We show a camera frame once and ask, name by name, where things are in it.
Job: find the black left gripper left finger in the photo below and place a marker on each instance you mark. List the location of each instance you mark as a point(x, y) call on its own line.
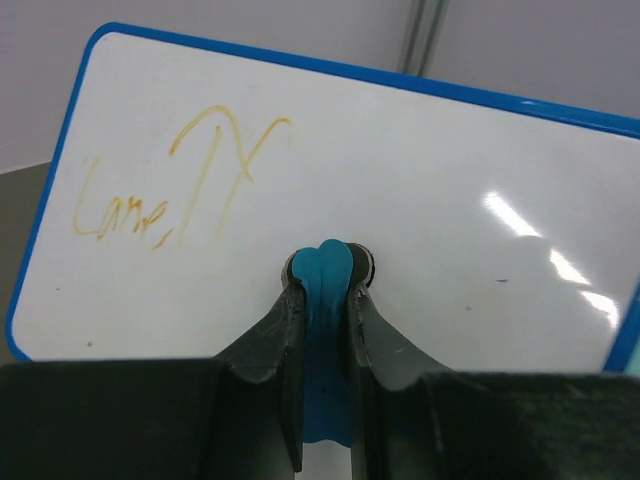
point(257, 418)

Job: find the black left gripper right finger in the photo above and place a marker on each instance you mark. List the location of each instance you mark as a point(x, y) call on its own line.
point(394, 434)

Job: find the blue whiteboard eraser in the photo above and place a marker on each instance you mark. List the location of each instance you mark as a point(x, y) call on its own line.
point(324, 273)

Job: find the blue framed whiteboard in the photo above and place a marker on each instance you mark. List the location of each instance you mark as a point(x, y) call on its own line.
point(505, 230)

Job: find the teal mat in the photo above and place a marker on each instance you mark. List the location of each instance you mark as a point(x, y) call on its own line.
point(633, 365)

